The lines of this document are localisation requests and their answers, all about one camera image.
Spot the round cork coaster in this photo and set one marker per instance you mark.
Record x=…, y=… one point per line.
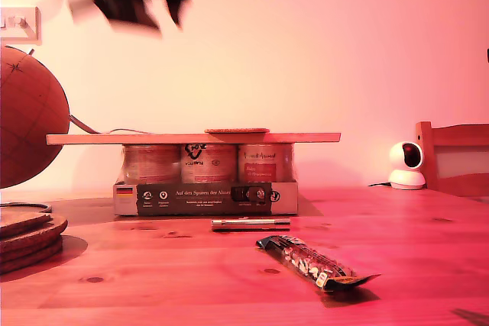
x=23, y=223
x=49, y=232
x=46, y=251
x=38, y=263
x=237, y=131

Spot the light wooden shelf board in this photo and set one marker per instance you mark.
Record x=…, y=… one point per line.
x=153, y=139

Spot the cork globe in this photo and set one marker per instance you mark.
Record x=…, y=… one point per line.
x=26, y=120

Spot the food can with pale label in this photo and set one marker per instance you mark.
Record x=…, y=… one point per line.
x=151, y=163

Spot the food can with black logo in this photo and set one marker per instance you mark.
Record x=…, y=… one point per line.
x=208, y=165

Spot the food can with red label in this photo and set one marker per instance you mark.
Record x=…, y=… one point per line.
x=263, y=163

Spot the cardboard tray with dark print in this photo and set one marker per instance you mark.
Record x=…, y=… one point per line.
x=206, y=202

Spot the dark round globe base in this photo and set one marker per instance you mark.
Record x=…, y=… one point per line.
x=34, y=207

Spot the silver metal tube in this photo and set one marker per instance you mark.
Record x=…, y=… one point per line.
x=248, y=224

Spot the dark nut snack bar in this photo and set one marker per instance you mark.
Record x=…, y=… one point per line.
x=309, y=263

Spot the wooden chair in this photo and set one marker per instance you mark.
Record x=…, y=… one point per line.
x=454, y=139

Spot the white wall socket plate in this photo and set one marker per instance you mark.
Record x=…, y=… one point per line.
x=32, y=24

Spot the white round security camera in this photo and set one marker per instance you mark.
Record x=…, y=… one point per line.
x=407, y=165

